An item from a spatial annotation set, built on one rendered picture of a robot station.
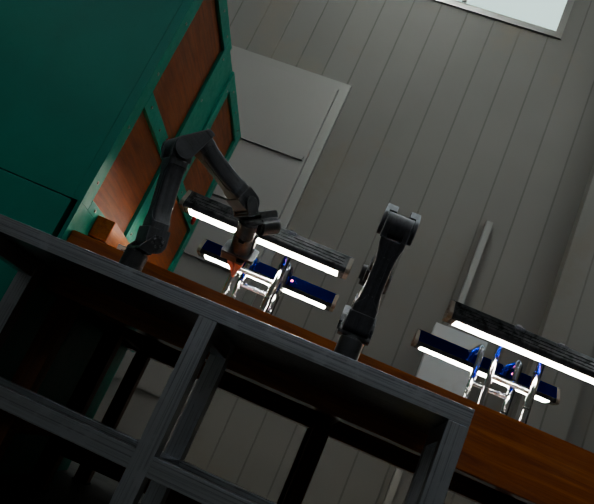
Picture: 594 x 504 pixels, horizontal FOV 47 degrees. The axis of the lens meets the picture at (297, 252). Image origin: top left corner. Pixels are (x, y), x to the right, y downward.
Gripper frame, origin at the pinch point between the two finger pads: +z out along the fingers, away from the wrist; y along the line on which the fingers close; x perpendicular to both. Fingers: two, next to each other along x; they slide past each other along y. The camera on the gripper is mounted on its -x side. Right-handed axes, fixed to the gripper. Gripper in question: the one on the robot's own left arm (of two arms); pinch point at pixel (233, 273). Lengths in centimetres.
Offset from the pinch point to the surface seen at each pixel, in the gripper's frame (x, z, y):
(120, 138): -7, -25, 46
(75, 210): 14.5, -9.9, 46.1
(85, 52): -21, -40, 68
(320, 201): -239, 99, 5
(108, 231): 3.2, 1.5, 40.5
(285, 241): -26.5, -0.7, -8.5
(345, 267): -26.1, -0.7, -30.4
